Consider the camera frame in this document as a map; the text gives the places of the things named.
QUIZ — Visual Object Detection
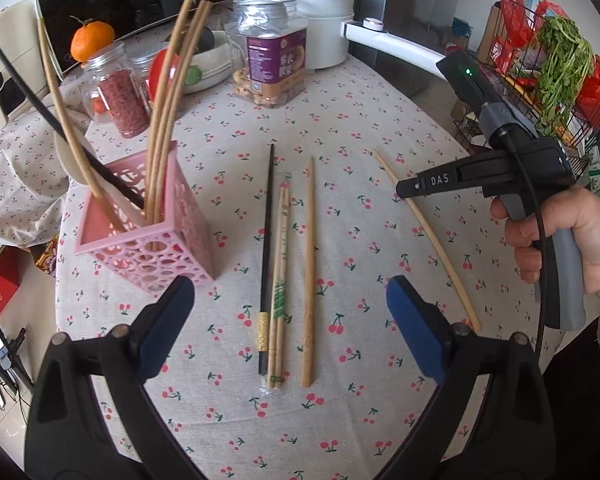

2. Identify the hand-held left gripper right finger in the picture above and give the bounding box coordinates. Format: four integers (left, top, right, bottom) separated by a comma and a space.
375, 275, 566, 480

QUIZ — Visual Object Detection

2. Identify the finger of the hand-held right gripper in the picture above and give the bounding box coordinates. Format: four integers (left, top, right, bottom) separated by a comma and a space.
396, 166, 483, 200

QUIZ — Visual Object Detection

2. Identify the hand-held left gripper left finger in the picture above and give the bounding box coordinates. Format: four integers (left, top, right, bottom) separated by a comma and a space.
24, 275, 206, 480

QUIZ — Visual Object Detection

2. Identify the light bamboo chopstick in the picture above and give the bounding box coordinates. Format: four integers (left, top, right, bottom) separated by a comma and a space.
372, 147, 482, 333

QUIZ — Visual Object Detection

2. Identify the pink perforated utensil holder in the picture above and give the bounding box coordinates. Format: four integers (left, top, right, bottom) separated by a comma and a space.
74, 140, 216, 295

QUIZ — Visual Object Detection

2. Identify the brown bamboo chopstick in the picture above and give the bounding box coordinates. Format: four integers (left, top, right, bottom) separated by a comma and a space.
300, 155, 317, 388
36, 16, 128, 233
154, 1, 214, 223
145, 0, 203, 221
150, 1, 208, 223

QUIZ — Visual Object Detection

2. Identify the black chopstick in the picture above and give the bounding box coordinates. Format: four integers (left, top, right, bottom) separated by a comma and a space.
0, 39, 146, 209
258, 143, 277, 377

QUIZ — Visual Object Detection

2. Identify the disposable chopstick pair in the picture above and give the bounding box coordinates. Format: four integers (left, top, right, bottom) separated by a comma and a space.
266, 172, 293, 392

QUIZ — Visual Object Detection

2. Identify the white plastic spoon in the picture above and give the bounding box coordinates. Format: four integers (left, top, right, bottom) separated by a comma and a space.
54, 122, 148, 226

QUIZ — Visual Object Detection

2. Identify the red plastic spoon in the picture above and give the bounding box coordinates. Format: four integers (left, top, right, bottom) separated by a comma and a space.
147, 47, 187, 108

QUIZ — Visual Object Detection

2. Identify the cherry print tablecloth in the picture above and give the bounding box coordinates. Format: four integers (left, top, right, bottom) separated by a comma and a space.
55, 2, 546, 480

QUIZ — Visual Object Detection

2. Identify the red plastic bag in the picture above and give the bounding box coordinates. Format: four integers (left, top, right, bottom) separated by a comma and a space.
535, 0, 571, 21
492, 0, 536, 73
575, 55, 600, 128

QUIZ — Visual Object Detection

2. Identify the bunch of green herbs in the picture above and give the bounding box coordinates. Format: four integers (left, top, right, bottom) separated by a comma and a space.
527, 16, 596, 138

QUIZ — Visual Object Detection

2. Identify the grey refrigerator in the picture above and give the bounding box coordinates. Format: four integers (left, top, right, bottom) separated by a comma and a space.
352, 0, 463, 101

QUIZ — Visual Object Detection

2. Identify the person's dark clothing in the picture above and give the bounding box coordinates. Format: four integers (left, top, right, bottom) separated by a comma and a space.
540, 320, 600, 480

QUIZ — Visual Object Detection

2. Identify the small flower print cloth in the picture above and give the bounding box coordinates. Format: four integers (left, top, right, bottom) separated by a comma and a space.
0, 80, 93, 248

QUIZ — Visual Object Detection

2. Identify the clear jar purple label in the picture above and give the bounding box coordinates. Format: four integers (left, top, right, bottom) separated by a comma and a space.
231, 0, 310, 109

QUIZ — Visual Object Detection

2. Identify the white electric cooking pot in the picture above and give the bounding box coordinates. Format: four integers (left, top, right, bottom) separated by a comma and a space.
230, 0, 448, 81

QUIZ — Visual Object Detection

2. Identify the clear jar of red berries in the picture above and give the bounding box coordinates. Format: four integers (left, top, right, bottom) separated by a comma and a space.
82, 42, 151, 139

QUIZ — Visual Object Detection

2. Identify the white bowl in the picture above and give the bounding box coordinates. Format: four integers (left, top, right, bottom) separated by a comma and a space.
182, 30, 231, 95

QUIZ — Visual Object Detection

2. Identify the dark green pumpkin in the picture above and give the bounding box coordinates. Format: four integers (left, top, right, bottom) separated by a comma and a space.
195, 25, 218, 56

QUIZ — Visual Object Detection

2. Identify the orange mandarin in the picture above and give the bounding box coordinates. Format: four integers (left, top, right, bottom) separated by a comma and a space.
70, 16, 116, 63

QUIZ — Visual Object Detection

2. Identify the white air fryer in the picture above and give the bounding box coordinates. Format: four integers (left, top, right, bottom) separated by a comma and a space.
0, 0, 43, 141

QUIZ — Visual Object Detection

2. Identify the black microwave oven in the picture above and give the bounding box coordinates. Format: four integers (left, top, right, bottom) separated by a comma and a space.
34, 0, 236, 81

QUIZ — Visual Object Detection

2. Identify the black wire rack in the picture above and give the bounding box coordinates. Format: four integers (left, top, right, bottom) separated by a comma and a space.
452, 2, 600, 161

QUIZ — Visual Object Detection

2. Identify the black cable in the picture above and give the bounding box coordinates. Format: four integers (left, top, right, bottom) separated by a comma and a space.
500, 130, 551, 343

